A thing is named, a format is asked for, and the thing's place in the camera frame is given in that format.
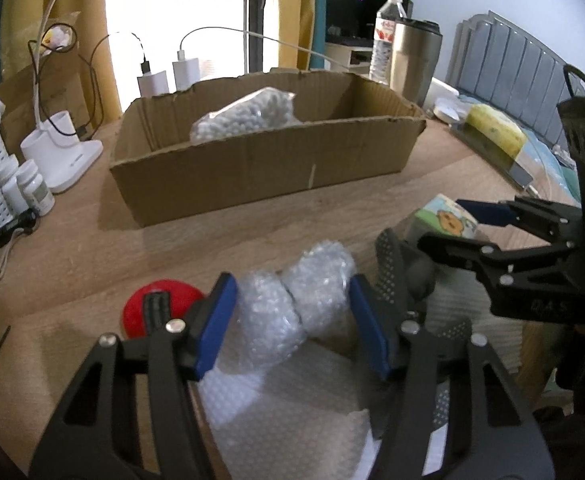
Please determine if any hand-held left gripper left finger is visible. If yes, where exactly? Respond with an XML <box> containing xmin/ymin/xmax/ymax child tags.
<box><xmin>28</xmin><ymin>272</ymin><xmax>239</xmax><ymax>480</ymax></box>

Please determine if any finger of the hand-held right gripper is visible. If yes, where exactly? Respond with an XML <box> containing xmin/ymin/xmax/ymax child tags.
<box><xmin>455</xmin><ymin>196</ymin><xmax>583</xmax><ymax>248</ymax></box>
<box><xmin>416</xmin><ymin>232</ymin><xmax>585</xmax><ymax>318</ymax></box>

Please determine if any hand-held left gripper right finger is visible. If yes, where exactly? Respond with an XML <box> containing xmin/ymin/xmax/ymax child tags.
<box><xmin>348</xmin><ymin>274</ymin><xmax>555</xmax><ymax>480</ymax></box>

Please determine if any cartoon print tissue pack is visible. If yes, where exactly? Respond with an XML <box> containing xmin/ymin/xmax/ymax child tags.
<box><xmin>405</xmin><ymin>194</ymin><xmax>493</xmax><ymax>251</ymax></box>

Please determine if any bubble wrap roll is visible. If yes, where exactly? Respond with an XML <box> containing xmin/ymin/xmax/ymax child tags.
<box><xmin>235</xmin><ymin>241</ymin><xmax>358</xmax><ymax>376</ymax></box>

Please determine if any red round pad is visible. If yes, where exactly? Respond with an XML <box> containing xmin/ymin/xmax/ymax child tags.
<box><xmin>122</xmin><ymin>280</ymin><xmax>207</xmax><ymax>338</ymax></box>

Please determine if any brown cardboard box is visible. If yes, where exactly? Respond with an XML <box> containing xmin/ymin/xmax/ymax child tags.
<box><xmin>108</xmin><ymin>67</ymin><xmax>428</xmax><ymax>228</ymax></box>

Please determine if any dark flat case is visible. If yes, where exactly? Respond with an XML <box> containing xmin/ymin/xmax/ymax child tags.
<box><xmin>449</xmin><ymin>122</ymin><xmax>535</xmax><ymax>191</ymax></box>

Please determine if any yellow sponge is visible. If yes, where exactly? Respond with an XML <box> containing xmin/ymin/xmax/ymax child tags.
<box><xmin>465</xmin><ymin>104</ymin><xmax>529</xmax><ymax>161</ymax></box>

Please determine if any grey padded headboard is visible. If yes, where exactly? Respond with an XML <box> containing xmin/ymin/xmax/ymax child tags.
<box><xmin>445</xmin><ymin>10</ymin><xmax>585</xmax><ymax>148</ymax></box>

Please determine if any stainless steel tumbler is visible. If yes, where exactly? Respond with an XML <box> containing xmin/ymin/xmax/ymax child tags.
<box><xmin>389</xmin><ymin>17</ymin><xmax>444</xmax><ymax>107</ymax></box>

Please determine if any clear plastic water bottle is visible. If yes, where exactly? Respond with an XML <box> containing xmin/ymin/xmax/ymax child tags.
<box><xmin>369</xmin><ymin>0</ymin><xmax>405</xmax><ymax>86</ymax></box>

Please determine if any white shelf unit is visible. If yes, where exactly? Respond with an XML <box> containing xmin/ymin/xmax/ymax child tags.
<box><xmin>325</xmin><ymin>40</ymin><xmax>378</xmax><ymax>72</ymax></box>

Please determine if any clear bag of white beads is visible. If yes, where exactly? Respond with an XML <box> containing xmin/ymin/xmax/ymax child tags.
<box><xmin>190</xmin><ymin>87</ymin><xmax>298</xmax><ymax>145</ymax></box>

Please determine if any small black device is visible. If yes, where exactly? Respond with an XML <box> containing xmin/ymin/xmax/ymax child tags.
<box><xmin>0</xmin><ymin>208</ymin><xmax>40</xmax><ymax>248</ymax></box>

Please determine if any white pill bottle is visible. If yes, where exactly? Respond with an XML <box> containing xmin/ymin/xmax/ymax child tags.
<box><xmin>0</xmin><ymin>155</ymin><xmax>28</xmax><ymax>213</ymax></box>
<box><xmin>16</xmin><ymin>160</ymin><xmax>56</xmax><ymax>217</ymax></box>

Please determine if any black monitor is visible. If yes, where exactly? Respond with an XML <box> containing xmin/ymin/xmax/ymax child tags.
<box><xmin>326</xmin><ymin>0</ymin><xmax>414</xmax><ymax>43</ymax></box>

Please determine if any white charger with black plug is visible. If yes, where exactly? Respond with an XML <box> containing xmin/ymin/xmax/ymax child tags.
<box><xmin>137</xmin><ymin>60</ymin><xmax>169</xmax><ymax>97</ymax></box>

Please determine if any flat cardboard sheet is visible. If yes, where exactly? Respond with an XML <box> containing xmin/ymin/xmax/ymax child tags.
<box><xmin>0</xmin><ymin>10</ymin><xmax>103</xmax><ymax>148</ymax></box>

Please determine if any plush toy in plastic bag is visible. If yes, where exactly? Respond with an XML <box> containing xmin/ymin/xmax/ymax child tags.
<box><xmin>37</xmin><ymin>22</ymin><xmax>78</xmax><ymax>56</ymax></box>

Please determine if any white cable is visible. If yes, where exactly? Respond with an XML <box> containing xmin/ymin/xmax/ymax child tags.
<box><xmin>178</xmin><ymin>26</ymin><xmax>373</xmax><ymax>73</ymax></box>

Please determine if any black cable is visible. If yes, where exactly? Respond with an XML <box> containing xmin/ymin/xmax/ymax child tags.
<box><xmin>27</xmin><ymin>30</ymin><xmax>152</xmax><ymax>142</ymax></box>

